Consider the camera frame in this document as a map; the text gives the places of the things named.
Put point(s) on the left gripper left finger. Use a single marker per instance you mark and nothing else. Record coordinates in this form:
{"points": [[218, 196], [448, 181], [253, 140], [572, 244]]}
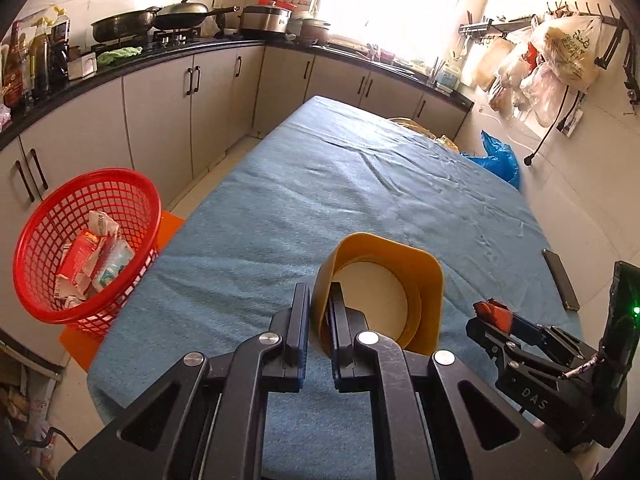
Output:
{"points": [[205, 417]]}

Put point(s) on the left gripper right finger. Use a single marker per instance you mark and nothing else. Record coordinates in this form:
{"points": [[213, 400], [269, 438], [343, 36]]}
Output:
{"points": [[432, 418]]}

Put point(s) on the small red wrapper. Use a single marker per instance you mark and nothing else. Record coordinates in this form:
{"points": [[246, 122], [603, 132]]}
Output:
{"points": [[495, 314]]}

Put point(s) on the yellow square paper cup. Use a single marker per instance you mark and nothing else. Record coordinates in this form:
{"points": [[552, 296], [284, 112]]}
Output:
{"points": [[398, 288]]}

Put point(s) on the beige paper pouch red sticker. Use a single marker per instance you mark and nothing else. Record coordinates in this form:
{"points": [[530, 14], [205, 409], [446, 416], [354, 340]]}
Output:
{"points": [[101, 224]]}

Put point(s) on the white squeeze tube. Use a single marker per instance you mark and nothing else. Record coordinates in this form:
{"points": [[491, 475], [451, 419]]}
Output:
{"points": [[117, 258]]}

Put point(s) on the red torn snack carton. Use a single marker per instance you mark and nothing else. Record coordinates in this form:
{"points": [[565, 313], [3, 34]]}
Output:
{"points": [[79, 265]]}

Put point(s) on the black phone on table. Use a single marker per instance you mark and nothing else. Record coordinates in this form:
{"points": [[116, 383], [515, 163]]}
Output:
{"points": [[561, 280]]}

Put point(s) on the blue table cloth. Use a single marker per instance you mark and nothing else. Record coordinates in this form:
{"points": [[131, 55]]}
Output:
{"points": [[328, 171]]}

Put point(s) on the red plastic mesh basket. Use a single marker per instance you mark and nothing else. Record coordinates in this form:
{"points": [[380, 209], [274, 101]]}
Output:
{"points": [[129, 198]]}

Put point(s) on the blue plastic bag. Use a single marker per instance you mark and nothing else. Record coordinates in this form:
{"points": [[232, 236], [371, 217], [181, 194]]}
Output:
{"points": [[499, 159]]}

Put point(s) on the hanging plastic bags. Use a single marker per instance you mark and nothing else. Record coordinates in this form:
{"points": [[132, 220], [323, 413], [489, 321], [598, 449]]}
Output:
{"points": [[546, 62]]}

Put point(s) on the green cloth on counter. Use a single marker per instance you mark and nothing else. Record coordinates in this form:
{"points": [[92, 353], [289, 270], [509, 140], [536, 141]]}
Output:
{"points": [[110, 57]]}

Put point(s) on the dark small pot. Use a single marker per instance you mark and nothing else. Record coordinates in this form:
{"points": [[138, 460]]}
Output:
{"points": [[314, 32]]}

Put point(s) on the red label sauce bottle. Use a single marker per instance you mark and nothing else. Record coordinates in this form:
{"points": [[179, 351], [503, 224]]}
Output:
{"points": [[13, 74]]}

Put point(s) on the brown oil bottle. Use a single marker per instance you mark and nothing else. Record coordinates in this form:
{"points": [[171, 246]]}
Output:
{"points": [[39, 60]]}

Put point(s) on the silver rice cooker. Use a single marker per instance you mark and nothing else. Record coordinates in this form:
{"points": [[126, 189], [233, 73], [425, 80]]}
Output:
{"points": [[264, 20]]}

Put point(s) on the dark frying pan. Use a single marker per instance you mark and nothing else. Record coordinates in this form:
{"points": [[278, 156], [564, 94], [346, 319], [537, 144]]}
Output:
{"points": [[128, 24]]}

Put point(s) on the dark soy sauce bottle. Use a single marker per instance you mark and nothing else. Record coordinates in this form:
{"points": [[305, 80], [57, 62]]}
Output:
{"points": [[59, 50]]}

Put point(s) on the black wok with handle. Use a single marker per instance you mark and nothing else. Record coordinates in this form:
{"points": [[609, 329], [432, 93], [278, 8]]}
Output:
{"points": [[186, 14]]}

